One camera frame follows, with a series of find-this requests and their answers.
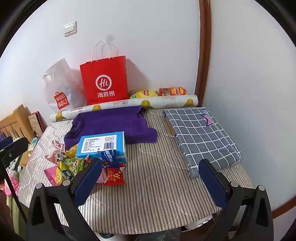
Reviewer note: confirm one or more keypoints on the striped quilt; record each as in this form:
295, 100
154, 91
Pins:
150, 185

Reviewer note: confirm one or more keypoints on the fruit printed paper roll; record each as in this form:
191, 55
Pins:
161, 102

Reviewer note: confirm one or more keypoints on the white plastic object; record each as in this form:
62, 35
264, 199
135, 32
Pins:
196, 223

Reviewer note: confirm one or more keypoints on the teal box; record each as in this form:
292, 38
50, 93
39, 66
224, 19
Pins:
33, 141

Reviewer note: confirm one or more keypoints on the yellow chip bag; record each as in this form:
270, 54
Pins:
144, 93

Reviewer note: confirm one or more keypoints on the orange chip bag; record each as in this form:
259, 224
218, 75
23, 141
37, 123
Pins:
173, 91

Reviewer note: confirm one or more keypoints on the grey checked folded cloth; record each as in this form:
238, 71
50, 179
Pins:
203, 139

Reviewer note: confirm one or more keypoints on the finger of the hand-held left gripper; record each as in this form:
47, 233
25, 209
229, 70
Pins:
5, 141
16, 148

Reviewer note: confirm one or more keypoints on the small red snack packet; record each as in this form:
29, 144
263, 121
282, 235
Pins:
113, 177

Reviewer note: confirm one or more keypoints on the pink floral cloth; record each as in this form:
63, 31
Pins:
11, 183

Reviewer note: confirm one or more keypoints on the brown wooden door frame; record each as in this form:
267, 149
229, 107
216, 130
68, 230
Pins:
204, 46

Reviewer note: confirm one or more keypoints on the small blue snack packet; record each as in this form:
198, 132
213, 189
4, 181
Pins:
108, 160

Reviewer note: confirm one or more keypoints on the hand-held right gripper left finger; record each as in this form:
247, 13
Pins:
89, 180

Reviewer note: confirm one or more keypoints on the purple towel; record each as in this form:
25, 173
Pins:
111, 122

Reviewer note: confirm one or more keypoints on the red paper bag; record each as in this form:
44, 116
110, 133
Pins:
104, 76

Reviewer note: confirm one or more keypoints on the pink orange snack packet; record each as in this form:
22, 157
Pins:
50, 175

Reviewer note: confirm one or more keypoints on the green snack packet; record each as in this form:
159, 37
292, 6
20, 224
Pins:
75, 165

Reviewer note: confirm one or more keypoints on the blue tissue pack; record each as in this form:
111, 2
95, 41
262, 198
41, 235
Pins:
101, 141

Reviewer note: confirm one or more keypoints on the white plastic shopping bag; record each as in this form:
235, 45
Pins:
60, 88

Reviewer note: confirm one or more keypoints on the wooden slatted furniture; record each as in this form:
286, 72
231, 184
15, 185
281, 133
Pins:
16, 120

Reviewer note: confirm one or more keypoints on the yellow black printed snack packet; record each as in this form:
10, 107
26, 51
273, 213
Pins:
70, 150

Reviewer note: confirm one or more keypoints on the white light switch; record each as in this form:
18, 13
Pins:
70, 29

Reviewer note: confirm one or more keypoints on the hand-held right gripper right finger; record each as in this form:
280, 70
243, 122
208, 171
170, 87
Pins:
215, 185

